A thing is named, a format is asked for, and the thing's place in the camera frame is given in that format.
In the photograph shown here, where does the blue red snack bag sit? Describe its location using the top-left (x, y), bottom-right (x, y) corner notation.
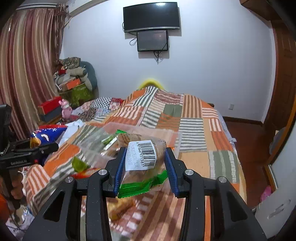
top-left (30, 125), bottom-right (67, 148)

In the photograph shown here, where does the green bread bag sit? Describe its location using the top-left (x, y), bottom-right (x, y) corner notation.
top-left (117, 133), bottom-right (168, 198)

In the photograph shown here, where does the clear plastic storage bin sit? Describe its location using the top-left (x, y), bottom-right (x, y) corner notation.
top-left (76, 121), bottom-right (183, 170)

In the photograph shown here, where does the left hand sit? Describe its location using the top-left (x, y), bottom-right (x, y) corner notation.
top-left (11, 171), bottom-right (23, 200)

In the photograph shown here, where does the orange clear snack bag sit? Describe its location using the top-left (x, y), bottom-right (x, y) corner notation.
top-left (107, 197), bottom-right (135, 221)

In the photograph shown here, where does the green snack bag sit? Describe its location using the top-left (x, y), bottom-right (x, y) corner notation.
top-left (72, 156), bottom-right (90, 173)

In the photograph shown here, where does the white plastic bag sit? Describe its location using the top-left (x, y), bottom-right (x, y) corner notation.
top-left (56, 120), bottom-right (84, 147)

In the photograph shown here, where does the red box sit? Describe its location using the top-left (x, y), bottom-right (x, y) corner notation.
top-left (37, 96), bottom-right (62, 115)

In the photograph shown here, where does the pink plush toy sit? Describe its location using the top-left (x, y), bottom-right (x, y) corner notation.
top-left (59, 99), bottom-right (73, 120)

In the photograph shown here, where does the patchwork striped bedspread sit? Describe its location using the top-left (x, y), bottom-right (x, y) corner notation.
top-left (25, 86), bottom-right (246, 240)

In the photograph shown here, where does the pile of clothes and boxes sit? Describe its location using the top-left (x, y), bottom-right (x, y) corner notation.
top-left (54, 57), bottom-right (97, 108)

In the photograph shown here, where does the brown wooden door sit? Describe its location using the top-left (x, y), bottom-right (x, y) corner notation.
top-left (264, 21), bottom-right (295, 130)

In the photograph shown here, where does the striped curtain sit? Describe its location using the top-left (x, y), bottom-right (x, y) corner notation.
top-left (1, 3), bottom-right (67, 140)

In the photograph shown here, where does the wall socket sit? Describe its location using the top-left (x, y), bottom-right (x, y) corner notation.
top-left (228, 104), bottom-right (234, 110)

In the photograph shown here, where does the small wall monitor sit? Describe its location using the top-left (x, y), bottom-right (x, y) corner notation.
top-left (137, 30), bottom-right (169, 52)

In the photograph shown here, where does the large wall television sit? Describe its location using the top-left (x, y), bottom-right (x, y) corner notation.
top-left (123, 2), bottom-right (180, 33)

